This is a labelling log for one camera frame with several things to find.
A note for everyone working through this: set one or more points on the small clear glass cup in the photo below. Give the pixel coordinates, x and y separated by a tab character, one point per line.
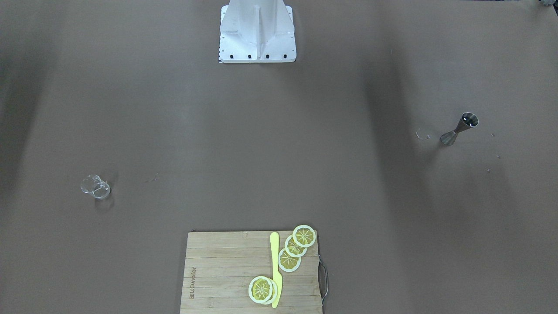
95	186

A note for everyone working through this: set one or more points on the yellow plastic knife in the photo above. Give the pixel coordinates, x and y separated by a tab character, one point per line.
276	275

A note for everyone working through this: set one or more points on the wooden cutting board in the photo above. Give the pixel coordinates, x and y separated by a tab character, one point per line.
219	266

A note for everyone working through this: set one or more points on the steel double jigger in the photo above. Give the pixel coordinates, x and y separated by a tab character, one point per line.
467	121

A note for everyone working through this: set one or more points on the middle row lemon slice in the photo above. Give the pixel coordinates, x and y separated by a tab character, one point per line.
293	249

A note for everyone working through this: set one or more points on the end row lemon slice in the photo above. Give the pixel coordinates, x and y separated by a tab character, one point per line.
304	236

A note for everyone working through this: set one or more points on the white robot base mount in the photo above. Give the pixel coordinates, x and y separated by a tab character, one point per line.
257	31

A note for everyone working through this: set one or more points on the lemon slice beside knife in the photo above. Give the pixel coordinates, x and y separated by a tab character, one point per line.
263	290

